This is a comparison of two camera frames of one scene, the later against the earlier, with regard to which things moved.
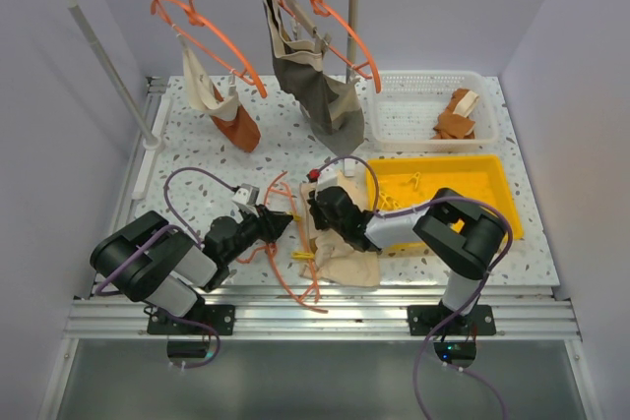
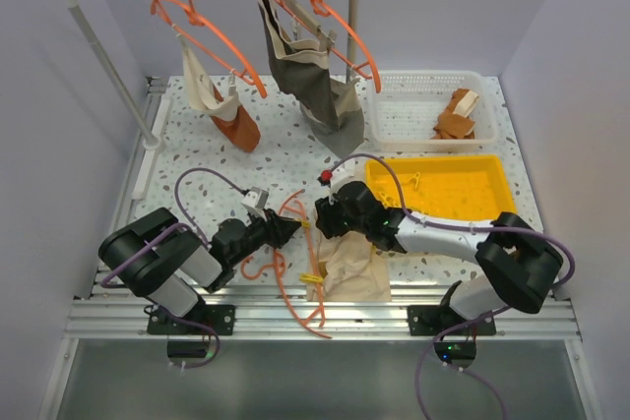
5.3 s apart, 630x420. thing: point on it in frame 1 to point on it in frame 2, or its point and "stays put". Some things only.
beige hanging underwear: x=200 y=88 stays put
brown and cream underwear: x=456 y=121 stays put
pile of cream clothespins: x=387 y=200 stays put
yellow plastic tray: x=399 y=182 stays put
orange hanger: x=270 y=248 to x=280 y=270
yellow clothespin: x=302 y=255 to x=310 y=277
